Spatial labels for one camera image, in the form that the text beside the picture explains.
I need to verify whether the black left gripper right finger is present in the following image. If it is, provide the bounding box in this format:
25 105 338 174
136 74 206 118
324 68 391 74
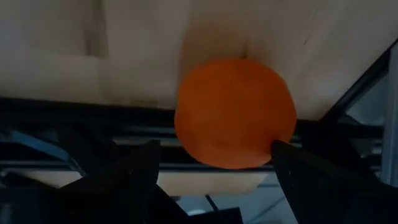
272 139 398 224

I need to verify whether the orange fruit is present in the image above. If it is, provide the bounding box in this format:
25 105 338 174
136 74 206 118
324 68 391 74
173 57 299 170

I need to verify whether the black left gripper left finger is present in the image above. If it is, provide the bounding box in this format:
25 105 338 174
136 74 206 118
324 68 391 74
0 139 161 224

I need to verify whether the blue strap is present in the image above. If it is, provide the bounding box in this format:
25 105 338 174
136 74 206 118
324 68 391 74
0 129 86 177

